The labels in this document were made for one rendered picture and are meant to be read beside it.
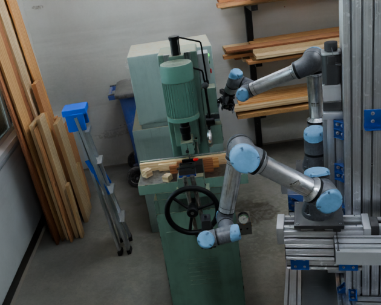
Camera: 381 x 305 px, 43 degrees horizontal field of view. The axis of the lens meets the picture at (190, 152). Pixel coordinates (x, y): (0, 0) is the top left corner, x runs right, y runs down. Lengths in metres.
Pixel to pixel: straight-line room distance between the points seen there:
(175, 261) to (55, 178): 1.39
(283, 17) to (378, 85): 2.77
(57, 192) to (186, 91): 1.72
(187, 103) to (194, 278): 1.05
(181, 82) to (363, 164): 0.98
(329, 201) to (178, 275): 1.17
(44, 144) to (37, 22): 1.56
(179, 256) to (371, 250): 1.11
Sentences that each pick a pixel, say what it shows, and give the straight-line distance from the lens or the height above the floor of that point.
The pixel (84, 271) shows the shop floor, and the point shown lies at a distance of 3.73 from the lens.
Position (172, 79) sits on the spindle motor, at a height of 1.44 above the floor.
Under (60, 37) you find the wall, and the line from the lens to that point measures 4.97.
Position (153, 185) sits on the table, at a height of 0.89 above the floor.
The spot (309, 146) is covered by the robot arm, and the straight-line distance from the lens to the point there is 2.74.
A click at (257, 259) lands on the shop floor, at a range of 3.51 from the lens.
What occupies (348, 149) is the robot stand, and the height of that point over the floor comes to 1.09.
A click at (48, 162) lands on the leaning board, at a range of 3.85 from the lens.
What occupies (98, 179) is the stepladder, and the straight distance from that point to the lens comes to 3.49.
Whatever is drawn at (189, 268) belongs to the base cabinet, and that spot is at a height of 0.33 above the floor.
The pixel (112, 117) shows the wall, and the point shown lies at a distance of 5.10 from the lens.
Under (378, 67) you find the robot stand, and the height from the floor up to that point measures 1.47.
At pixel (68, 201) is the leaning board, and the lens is 4.01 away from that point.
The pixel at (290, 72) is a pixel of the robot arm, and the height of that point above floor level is 1.38.
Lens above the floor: 2.07
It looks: 23 degrees down
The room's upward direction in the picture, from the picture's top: 8 degrees counter-clockwise
